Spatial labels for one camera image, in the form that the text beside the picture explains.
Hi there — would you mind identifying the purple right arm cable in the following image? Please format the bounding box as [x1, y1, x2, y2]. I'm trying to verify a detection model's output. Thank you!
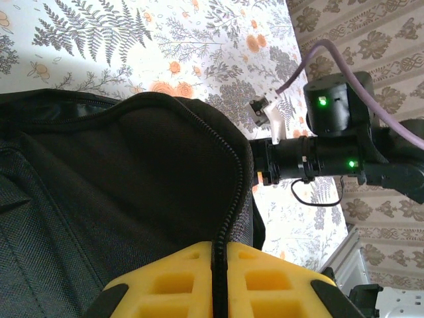
[276, 38, 424, 150]

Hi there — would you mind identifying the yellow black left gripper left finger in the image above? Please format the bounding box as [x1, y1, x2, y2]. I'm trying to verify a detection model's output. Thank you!
[84, 240, 215, 318]

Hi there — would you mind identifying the thin black right gripper cable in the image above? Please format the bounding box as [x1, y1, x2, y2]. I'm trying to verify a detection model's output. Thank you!
[290, 176, 345, 207]

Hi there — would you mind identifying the aluminium table side rail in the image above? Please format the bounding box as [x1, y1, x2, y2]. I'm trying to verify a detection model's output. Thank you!
[315, 227, 370, 290]

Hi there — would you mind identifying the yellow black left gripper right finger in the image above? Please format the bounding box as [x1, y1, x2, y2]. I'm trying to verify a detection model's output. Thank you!
[227, 242, 365, 318]

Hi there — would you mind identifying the black backpack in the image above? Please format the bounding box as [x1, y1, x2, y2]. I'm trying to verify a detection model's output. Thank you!
[0, 88, 268, 318]

